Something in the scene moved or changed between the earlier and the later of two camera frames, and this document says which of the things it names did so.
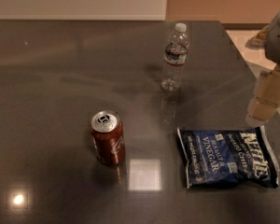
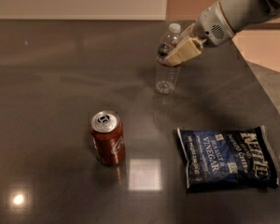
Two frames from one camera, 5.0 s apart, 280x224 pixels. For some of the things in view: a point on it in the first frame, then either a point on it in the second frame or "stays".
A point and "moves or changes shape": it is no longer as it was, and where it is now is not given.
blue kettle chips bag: x=233 y=157 stays
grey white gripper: x=279 y=39 → x=212 y=26
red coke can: x=108 y=137 stays
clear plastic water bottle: x=175 y=57 moves or changes shape
